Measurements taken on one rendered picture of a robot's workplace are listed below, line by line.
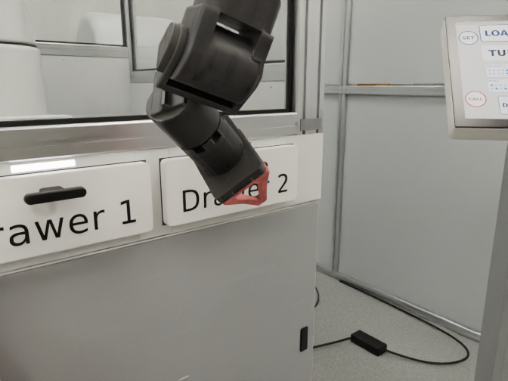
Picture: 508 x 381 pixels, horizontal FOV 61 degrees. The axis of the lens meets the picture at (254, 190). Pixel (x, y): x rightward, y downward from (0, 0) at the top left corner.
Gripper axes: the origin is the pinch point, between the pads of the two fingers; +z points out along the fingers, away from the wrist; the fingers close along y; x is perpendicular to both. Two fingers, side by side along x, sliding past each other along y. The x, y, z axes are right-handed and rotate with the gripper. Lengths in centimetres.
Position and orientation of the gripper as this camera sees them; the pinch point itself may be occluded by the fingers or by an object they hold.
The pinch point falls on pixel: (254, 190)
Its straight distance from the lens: 56.8
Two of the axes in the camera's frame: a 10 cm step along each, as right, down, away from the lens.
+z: 4.2, 4.6, 7.8
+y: 4.3, 6.6, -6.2
